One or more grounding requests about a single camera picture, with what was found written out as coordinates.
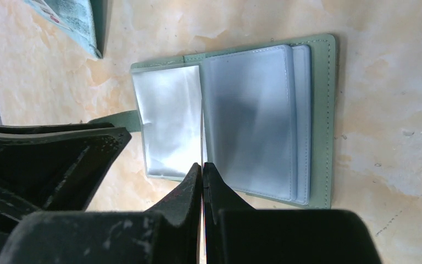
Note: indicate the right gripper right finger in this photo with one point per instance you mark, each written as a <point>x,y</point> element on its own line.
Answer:
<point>236,232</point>

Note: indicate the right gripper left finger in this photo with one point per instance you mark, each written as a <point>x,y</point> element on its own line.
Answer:
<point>167,232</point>

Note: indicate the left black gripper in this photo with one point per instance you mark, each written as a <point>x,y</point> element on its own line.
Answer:
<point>53,168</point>

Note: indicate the light blue cloth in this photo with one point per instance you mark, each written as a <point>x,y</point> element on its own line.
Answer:
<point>83,21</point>

